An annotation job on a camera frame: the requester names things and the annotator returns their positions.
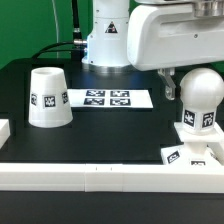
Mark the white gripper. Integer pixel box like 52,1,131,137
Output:
127,3,224,100

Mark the white lamp bulb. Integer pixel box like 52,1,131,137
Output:
180,68,224,135

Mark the white lamp base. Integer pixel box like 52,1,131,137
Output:
161,122,224,167

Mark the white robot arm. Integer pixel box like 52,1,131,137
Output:
82,0,224,100

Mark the white lamp shade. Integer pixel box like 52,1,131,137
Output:
28,67,73,128

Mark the white marker sheet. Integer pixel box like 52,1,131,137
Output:
68,89,153,109

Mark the white right wall block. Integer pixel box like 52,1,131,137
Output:
210,142,224,166

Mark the white wall block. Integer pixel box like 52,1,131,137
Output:
0,119,10,149
210,142,224,166

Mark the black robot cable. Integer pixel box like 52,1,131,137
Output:
31,0,88,59

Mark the thin white cable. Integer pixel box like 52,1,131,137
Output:
51,0,61,59

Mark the white front rail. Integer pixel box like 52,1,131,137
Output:
0,163,224,193

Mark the white left wall block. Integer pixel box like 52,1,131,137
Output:
0,119,10,149

